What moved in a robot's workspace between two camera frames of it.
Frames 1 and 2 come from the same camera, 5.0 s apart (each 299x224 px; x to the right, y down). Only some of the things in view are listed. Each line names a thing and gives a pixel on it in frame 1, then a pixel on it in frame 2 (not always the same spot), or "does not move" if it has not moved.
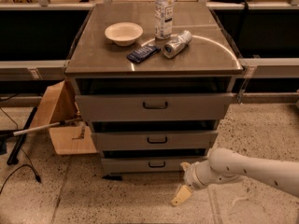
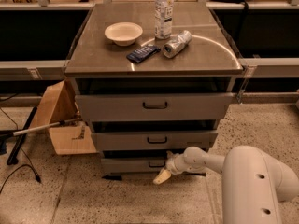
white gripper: x=192 y=175 → x=173 y=165
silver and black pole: x=4 y=134 does not move
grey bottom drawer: x=148 y=164 does not move
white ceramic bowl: x=123 y=34 does not move
